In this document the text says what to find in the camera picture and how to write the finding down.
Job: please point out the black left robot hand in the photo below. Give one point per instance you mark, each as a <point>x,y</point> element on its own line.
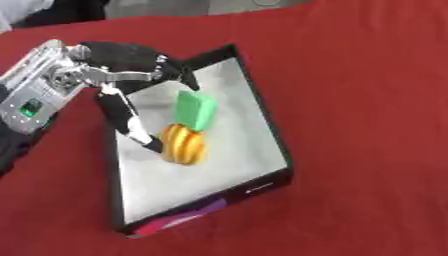
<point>122,63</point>

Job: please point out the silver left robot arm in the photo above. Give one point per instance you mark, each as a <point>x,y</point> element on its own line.
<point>35,90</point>

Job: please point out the black box with white inside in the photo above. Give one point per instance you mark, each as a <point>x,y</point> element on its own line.
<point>233,133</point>

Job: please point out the green block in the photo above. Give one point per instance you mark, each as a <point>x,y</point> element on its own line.
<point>196,111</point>

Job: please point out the person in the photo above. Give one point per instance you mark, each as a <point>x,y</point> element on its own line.
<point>35,11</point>

